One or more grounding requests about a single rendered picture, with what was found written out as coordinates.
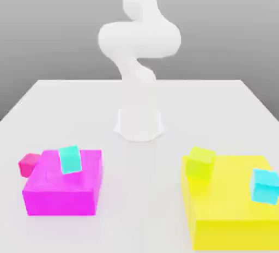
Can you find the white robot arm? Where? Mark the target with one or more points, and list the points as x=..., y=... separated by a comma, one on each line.
x=139, y=39

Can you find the small lime cube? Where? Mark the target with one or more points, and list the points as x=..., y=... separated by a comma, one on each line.
x=199, y=163

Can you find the small turquoise cube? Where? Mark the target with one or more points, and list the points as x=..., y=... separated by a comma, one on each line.
x=70, y=160

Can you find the small pink cube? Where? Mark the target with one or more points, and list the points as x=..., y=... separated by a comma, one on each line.
x=26, y=165

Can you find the small cyan cube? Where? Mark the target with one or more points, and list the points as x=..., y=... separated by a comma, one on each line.
x=264, y=187

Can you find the large magenta box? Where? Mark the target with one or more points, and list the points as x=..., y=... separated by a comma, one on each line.
x=65, y=192

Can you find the large yellow box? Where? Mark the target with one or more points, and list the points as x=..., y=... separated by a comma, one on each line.
x=228, y=209

